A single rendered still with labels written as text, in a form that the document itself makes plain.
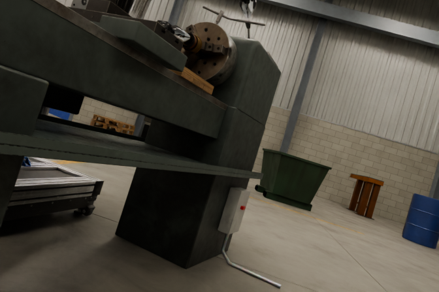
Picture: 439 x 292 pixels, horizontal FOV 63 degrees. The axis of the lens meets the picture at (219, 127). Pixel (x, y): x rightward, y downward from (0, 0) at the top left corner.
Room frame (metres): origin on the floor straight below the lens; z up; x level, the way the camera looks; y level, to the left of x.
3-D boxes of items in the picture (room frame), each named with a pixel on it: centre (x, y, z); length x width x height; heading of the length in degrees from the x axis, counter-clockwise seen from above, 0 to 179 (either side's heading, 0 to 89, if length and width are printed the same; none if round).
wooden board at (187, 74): (1.57, 0.30, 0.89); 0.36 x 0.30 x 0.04; 66
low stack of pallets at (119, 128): (9.75, 2.77, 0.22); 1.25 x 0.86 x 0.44; 177
